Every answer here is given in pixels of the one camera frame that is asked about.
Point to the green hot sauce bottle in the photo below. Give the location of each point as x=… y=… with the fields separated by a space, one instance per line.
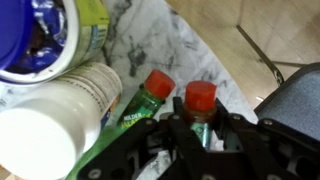
x=146 y=105

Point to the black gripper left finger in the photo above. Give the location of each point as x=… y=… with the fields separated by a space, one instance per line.
x=133 y=146

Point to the can with blue lid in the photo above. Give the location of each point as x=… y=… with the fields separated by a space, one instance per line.
x=33 y=30

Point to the grey fabric chair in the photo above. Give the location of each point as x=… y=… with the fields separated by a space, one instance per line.
x=296 y=103

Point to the white pill bottle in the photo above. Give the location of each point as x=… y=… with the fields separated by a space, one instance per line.
x=50 y=133

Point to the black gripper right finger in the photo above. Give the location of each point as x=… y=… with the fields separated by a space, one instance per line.
x=273 y=150

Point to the brown hot sauce bottle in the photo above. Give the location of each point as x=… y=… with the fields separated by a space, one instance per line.
x=200 y=96

